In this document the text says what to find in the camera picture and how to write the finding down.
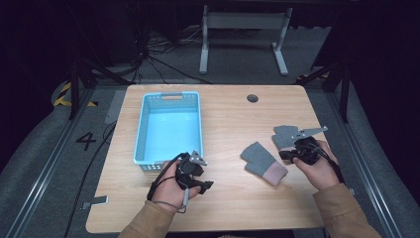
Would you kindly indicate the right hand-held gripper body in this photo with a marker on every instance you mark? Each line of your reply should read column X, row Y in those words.
column 307, row 150

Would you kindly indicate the person's left hand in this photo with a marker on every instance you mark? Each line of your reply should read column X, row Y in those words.
column 168, row 188

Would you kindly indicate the black metal frame strut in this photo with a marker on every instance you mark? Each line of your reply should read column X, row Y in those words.
column 75, row 89
column 344, row 89

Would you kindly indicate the grey glove pink cuff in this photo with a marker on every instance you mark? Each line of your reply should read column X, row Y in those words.
column 261, row 162
column 282, row 137

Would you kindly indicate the grey metal stand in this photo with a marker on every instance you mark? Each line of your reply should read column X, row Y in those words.
column 244, row 21

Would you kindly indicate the person's right hand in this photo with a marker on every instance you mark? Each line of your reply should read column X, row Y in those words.
column 322, row 173

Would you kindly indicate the yellow black hazard tape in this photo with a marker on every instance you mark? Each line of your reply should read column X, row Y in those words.
column 62, row 95

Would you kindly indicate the light blue plastic basket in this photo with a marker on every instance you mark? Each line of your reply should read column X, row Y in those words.
column 170, row 132

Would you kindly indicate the small metal bracket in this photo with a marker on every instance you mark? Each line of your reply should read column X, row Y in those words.
column 97, row 201

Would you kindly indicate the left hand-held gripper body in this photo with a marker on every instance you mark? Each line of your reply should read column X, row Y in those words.
column 188, row 170

